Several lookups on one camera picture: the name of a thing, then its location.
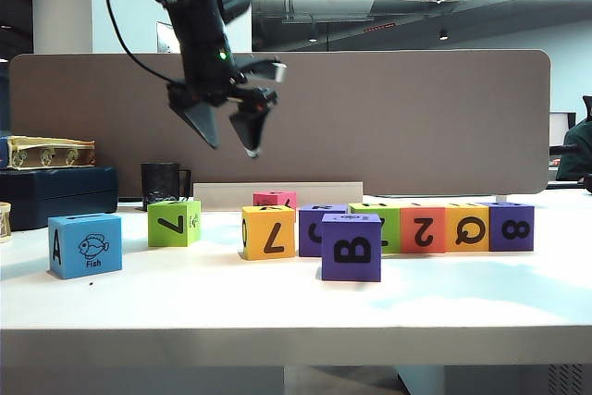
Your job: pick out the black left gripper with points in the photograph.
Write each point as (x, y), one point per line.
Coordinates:
(205, 80)

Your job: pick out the pink block with A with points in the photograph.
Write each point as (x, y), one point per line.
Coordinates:
(266, 197)

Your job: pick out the yellow block with 7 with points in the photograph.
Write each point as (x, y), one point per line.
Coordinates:
(254, 247)

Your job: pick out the green block with 7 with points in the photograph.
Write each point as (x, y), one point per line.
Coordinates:
(159, 238)

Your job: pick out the purple block with 5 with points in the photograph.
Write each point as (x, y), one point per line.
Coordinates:
(309, 247)

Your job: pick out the blue block with fish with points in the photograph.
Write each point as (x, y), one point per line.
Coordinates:
(90, 232)

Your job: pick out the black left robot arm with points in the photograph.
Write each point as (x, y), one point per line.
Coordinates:
(194, 6)

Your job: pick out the green foam letter block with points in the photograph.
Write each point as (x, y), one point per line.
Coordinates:
(392, 227)

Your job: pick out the black mug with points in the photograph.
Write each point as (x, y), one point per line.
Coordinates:
(158, 182)

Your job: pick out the yellow patterned gift box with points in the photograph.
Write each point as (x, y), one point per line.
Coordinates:
(50, 153)

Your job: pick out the dark blue case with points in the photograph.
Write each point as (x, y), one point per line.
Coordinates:
(59, 195)

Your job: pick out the red LED ceiling sign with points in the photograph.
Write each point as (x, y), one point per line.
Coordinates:
(380, 27)

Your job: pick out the brown desk partition panel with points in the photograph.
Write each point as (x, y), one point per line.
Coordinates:
(416, 136)

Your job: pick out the purple block with B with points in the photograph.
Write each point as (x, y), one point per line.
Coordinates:
(350, 274)

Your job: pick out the blue flat box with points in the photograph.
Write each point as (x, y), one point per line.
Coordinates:
(3, 153)

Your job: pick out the orange block with 2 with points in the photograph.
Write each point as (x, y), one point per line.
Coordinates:
(436, 241)

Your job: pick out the small wooden container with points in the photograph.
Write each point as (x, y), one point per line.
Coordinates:
(3, 223)

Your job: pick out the yellow block with Q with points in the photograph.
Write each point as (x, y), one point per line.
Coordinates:
(454, 223)

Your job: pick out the purple block with 8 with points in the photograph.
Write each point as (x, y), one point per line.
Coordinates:
(496, 241)

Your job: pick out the white computer monitor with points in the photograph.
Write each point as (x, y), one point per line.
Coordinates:
(559, 127)

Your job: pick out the person in green shirt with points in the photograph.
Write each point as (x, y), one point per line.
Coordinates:
(575, 149)

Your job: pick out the black office chair headrest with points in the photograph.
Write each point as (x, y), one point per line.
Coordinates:
(587, 107)

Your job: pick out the perforated grey panel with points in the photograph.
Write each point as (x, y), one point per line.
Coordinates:
(565, 381)

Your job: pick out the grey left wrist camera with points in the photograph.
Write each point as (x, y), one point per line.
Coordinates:
(261, 69)

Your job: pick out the framed wall sign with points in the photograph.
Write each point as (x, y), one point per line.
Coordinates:
(162, 36)

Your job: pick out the grey ceiling ventilation duct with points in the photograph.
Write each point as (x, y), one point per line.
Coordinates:
(342, 8)

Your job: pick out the white partition foot bracket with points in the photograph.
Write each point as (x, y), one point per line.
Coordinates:
(501, 198)

